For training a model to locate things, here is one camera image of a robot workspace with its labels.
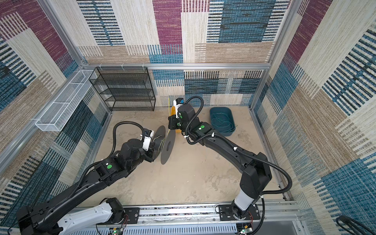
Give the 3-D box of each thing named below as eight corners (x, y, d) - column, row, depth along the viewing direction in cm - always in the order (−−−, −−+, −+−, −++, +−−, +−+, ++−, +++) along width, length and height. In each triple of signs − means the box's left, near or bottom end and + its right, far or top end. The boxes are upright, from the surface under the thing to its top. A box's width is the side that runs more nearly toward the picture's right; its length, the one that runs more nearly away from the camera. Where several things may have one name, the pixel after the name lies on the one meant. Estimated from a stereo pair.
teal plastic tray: (212, 135, 105) (213, 130, 100) (209, 112, 119) (210, 106, 115) (235, 135, 105) (237, 130, 100) (229, 112, 119) (231, 106, 115)
